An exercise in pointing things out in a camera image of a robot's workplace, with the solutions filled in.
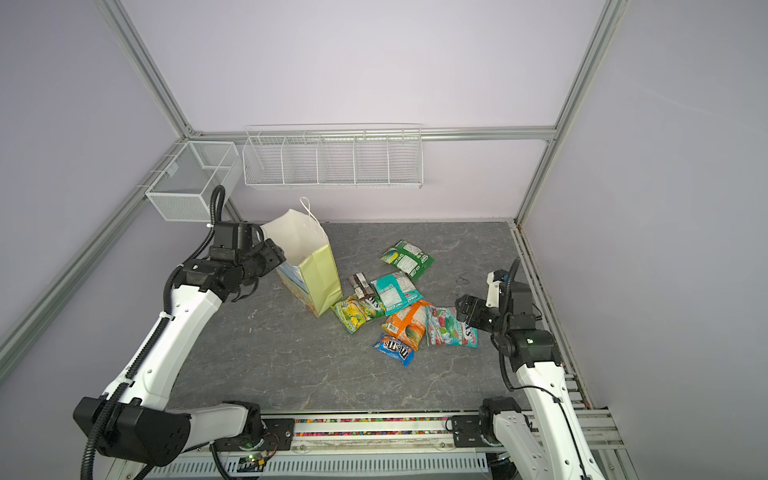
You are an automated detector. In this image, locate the small white mesh basket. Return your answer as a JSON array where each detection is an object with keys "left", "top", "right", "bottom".
[{"left": 146, "top": 141, "right": 243, "bottom": 223}]

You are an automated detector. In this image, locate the teal Fox's candy packet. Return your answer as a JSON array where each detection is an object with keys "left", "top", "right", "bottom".
[{"left": 372, "top": 271, "right": 423, "bottom": 315}]

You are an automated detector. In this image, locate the long white wire shelf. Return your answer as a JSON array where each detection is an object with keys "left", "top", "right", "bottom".
[{"left": 242, "top": 123, "right": 424, "bottom": 188}]

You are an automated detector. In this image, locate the orange Fox's candy packet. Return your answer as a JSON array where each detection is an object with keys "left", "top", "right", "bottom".
[{"left": 381, "top": 300, "right": 432, "bottom": 351}]

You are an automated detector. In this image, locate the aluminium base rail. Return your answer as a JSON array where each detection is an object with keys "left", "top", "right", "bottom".
[{"left": 149, "top": 409, "right": 625, "bottom": 458}]

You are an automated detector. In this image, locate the green Fox's candy packet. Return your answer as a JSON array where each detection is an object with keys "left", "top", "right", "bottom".
[{"left": 381, "top": 240, "right": 434, "bottom": 280}]

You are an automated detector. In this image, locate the blue M&M's packet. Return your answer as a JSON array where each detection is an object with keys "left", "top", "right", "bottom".
[{"left": 373, "top": 334, "right": 415, "bottom": 367}]

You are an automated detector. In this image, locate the yellow-green Fox's candy packet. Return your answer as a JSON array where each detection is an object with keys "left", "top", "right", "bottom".
[{"left": 332, "top": 296, "right": 385, "bottom": 334}]

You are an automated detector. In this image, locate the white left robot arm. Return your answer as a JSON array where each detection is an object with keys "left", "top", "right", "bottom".
[{"left": 73, "top": 185, "right": 285, "bottom": 479}]

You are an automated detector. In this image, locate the white and green paper bag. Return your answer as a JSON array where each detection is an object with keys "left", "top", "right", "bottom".
[{"left": 262, "top": 197, "right": 342, "bottom": 317}]

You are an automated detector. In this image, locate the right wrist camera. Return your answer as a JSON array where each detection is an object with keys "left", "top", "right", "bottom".
[{"left": 486, "top": 270, "right": 509, "bottom": 308}]

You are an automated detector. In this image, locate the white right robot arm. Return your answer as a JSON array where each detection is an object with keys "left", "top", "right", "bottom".
[{"left": 455, "top": 258, "right": 604, "bottom": 479}]

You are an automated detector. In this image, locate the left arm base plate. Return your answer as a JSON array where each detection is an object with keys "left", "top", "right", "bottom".
[{"left": 214, "top": 417, "right": 296, "bottom": 452}]

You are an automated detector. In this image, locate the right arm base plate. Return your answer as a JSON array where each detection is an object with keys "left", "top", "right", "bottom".
[{"left": 445, "top": 414, "right": 496, "bottom": 448}]

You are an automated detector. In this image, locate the pink-teal Fox's candy packet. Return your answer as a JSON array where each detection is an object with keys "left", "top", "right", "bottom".
[{"left": 427, "top": 306, "right": 478, "bottom": 348}]

